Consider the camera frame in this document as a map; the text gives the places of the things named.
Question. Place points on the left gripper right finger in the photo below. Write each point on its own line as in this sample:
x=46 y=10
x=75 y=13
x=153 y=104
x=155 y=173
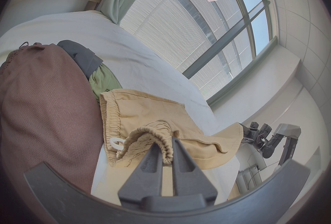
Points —
x=188 y=176

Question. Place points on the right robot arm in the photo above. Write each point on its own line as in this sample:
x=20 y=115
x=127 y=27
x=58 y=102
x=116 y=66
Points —
x=287 y=131

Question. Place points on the window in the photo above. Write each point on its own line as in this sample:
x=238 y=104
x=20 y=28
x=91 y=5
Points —
x=196 y=24

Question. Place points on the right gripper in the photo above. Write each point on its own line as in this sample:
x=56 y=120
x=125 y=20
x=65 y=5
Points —
x=252 y=136

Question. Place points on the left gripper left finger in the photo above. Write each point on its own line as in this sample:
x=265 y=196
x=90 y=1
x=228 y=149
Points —
x=141 y=181

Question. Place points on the green garment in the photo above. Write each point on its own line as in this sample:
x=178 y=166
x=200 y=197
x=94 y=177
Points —
x=103 y=83

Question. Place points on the black garment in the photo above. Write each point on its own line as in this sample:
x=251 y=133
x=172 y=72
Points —
x=82 y=60

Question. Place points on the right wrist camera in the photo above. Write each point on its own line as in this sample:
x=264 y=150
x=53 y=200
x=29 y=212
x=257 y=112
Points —
x=254 y=125

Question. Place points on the brown shorts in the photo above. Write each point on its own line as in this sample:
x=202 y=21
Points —
x=46 y=104

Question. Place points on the bed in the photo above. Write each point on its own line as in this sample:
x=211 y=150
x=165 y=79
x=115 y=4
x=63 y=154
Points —
x=144 y=57

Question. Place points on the tan shorts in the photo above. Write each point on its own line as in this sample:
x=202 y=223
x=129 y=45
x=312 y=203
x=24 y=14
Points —
x=155 y=114

